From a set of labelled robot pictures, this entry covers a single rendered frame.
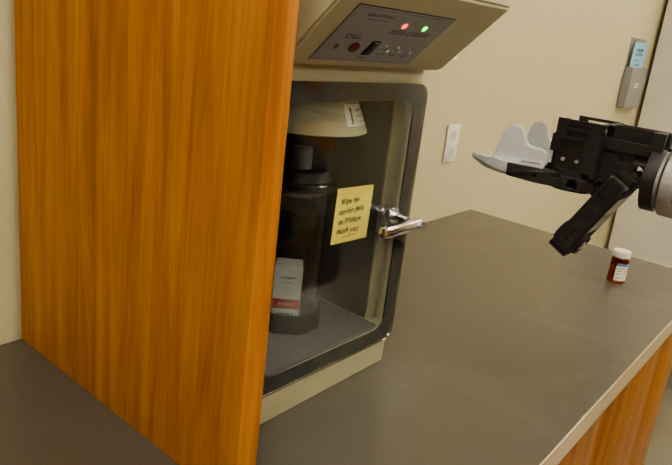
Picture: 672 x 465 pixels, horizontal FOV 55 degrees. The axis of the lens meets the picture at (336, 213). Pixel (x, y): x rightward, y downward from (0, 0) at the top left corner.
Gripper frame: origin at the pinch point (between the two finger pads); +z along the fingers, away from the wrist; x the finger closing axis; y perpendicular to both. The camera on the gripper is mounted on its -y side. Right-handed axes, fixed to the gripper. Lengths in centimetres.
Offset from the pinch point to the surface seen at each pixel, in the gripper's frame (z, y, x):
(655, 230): 34, -69, -284
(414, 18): 6.4, 15.9, 12.9
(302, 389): 15.0, -35.1, 14.5
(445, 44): 9.0, 13.4, 0.9
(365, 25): 7.8, 14.4, 19.9
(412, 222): 8.8, -10.6, 2.5
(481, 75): 58, 5, -107
